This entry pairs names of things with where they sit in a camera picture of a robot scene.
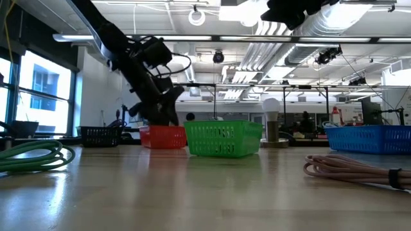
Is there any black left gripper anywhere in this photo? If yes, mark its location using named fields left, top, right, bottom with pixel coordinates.
left=128, top=75, right=186, bottom=126

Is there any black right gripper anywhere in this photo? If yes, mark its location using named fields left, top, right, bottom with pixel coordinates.
left=260, top=0, right=325, bottom=31

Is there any red plastic basket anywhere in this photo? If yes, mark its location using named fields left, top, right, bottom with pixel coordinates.
left=139, top=124, right=188, bottom=150

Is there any black plastic basket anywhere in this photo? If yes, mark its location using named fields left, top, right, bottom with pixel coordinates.
left=79, top=126, right=125, bottom=148

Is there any green cable bundle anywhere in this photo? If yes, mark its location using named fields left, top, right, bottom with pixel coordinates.
left=0, top=139, right=77, bottom=174

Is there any blue plastic basket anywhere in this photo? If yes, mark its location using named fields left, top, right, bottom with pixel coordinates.
left=324, top=124, right=411, bottom=155

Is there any pink cable bundle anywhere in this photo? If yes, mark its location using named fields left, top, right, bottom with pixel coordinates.
left=303, top=155, right=411, bottom=192

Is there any green plastic basket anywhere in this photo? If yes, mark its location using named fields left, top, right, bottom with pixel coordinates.
left=184, top=120, right=264, bottom=159

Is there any long ceiling light bar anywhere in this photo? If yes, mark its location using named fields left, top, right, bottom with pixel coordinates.
left=53, top=33, right=411, bottom=44

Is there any white bulb table lamp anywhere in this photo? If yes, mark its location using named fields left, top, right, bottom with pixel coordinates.
left=260, top=98, right=291, bottom=149

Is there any black computer monitor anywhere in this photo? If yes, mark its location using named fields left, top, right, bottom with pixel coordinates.
left=360, top=96, right=383, bottom=126

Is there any silver ventilation duct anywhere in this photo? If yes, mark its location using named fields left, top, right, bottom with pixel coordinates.
left=239, top=3, right=375, bottom=74

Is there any white hanging ring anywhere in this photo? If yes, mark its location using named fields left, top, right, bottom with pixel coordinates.
left=188, top=8, right=207, bottom=27

